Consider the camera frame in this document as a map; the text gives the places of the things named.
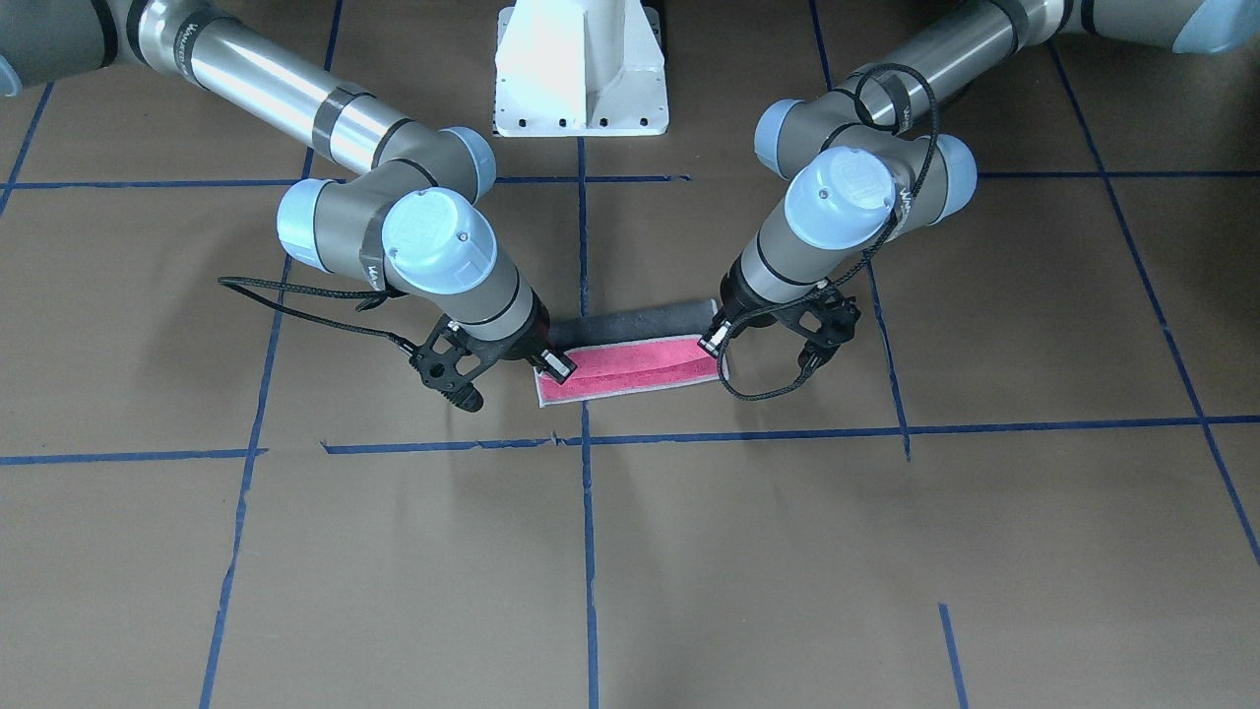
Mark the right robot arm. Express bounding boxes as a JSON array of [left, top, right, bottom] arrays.
[[1, 1, 576, 412]]

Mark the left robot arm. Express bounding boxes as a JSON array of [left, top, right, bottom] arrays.
[[699, 1, 1257, 383]]

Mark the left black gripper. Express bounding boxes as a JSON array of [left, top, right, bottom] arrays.
[[698, 271, 862, 377]]

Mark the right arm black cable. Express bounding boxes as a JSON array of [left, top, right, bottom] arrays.
[[218, 276, 420, 356]]

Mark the pink and grey towel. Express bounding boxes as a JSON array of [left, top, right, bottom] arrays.
[[536, 298, 719, 407]]

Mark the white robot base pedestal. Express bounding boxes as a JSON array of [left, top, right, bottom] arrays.
[[491, 1, 670, 139]]

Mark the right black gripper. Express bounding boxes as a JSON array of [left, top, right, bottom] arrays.
[[412, 296, 577, 413]]

